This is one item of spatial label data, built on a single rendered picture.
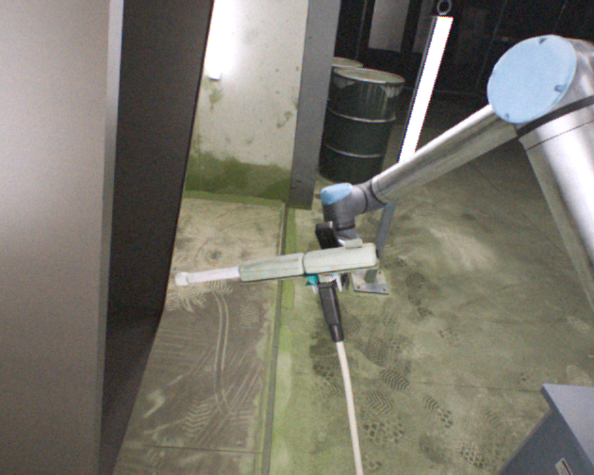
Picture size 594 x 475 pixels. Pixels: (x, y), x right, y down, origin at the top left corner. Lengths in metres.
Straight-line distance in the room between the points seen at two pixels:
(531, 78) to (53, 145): 0.60
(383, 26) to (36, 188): 7.12
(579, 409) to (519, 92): 0.70
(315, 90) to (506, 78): 1.87
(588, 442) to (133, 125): 1.17
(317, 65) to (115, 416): 2.07
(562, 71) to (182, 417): 1.40
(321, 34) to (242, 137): 0.79
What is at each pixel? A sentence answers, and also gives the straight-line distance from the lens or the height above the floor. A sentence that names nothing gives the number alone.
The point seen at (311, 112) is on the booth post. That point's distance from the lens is 2.50.
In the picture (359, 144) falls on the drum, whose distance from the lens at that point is 3.09.
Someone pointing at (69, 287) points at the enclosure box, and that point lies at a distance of 0.38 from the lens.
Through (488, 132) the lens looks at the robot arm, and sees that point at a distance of 0.87.
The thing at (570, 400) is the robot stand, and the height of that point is 0.64.
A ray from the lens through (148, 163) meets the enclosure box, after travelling 0.97.
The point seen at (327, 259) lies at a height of 0.88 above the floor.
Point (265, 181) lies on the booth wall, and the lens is 2.67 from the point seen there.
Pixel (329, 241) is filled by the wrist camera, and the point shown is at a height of 0.83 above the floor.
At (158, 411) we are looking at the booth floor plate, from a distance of 1.52.
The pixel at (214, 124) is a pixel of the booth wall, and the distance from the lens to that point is 2.58.
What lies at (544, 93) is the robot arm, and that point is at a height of 1.24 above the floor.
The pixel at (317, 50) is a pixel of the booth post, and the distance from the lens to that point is 2.44.
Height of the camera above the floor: 1.32
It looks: 33 degrees down
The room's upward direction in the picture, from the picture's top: 7 degrees clockwise
